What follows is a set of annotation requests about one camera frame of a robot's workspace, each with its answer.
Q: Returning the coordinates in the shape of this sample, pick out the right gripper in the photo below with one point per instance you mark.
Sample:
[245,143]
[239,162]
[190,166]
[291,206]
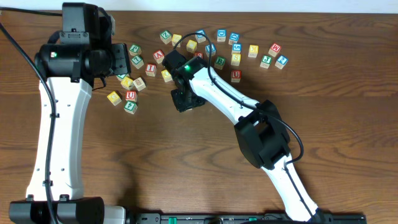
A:
[187,101]

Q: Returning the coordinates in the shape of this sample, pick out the yellow block top left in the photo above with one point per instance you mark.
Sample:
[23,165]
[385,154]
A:
[175,39]

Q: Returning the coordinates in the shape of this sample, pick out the plain wooden picture block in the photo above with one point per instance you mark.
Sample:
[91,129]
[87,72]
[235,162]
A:
[139,84]

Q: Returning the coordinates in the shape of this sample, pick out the green 7 block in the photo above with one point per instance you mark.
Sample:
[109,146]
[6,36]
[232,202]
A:
[137,61]

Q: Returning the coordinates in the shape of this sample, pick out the blue 2 block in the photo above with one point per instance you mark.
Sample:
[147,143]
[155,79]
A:
[281,62]

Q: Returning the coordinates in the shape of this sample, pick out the blue L block middle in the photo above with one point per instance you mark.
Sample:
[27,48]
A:
[210,50]

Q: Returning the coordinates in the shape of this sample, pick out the green block upper left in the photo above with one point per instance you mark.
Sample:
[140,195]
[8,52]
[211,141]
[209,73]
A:
[135,50]

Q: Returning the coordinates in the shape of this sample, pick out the blue l block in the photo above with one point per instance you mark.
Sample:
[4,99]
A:
[200,36]
[210,50]

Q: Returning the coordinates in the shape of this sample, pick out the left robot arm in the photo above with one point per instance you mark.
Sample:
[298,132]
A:
[67,67]

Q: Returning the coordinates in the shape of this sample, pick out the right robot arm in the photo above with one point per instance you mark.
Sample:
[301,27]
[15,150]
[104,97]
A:
[263,137]

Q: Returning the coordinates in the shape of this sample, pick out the yellow block beside V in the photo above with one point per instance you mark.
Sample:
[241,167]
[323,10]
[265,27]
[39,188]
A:
[127,83]

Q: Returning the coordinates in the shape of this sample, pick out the blue L block top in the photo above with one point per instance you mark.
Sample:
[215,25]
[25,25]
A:
[200,36]

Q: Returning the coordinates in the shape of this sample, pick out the red E block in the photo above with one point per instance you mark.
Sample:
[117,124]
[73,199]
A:
[198,54]

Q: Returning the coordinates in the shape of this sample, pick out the yellow block centre low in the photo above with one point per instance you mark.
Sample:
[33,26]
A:
[166,76]

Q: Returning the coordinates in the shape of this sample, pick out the red U block right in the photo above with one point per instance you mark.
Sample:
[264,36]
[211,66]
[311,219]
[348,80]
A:
[236,76]

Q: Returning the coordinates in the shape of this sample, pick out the red I block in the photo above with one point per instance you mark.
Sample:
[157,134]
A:
[151,69]

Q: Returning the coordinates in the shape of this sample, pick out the green B block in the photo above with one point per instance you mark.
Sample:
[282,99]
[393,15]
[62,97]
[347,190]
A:
[219,63]

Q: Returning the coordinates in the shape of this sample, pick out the red u block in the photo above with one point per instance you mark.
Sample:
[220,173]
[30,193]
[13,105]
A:
[131,96]
[236,76]

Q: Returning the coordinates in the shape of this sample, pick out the blue D block tilted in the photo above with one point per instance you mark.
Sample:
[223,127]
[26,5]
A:
[233,38]

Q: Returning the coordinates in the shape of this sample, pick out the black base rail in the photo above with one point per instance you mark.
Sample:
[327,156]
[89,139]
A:
[326,218]

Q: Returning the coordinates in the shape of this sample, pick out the green J block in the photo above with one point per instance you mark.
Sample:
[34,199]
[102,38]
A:
[266,61]

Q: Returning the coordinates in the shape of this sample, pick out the red M block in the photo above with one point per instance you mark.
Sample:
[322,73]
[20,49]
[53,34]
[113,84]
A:
[274,49]

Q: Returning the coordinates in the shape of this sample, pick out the blue 5 block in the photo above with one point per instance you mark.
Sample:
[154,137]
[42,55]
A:
[236,48]

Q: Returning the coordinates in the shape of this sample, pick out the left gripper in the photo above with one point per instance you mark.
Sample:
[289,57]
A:
[120,58]

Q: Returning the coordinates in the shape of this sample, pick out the green V block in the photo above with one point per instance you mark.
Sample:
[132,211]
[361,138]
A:
[121,77]

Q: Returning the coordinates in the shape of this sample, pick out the red A block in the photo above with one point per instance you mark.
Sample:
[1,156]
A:
[158,56]

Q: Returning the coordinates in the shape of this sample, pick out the green 4 block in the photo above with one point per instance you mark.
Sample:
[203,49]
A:
[130,107]

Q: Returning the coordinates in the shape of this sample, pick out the yellow S block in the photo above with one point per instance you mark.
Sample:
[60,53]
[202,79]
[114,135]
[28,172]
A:
[236,59]

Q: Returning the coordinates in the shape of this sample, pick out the yellow block right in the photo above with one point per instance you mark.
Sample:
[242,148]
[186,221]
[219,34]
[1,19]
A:
[253,51]

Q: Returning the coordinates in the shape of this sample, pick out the red U block left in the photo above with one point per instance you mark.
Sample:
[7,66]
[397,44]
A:
[131,96]

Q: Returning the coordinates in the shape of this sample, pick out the yellow block far left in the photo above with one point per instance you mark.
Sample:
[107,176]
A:
[114,98]

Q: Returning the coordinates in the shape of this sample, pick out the yellow block centre top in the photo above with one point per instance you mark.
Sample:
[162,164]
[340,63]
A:
[192,46]

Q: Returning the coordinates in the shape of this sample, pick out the green Z block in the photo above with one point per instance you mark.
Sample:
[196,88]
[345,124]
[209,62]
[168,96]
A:
[166,37]

